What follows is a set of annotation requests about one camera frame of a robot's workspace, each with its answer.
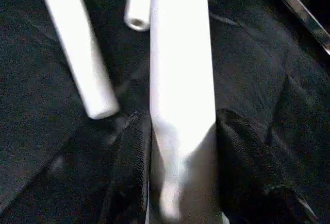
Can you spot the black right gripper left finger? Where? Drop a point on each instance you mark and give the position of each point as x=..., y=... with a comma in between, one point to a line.
x=129, y=183

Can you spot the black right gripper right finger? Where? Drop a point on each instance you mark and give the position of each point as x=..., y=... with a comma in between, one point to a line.
x=252, y=183

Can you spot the white plastic table leg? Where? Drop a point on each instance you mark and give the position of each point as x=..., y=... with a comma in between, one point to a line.
x=77, y=44
x=180, y=54
x=138, y=2

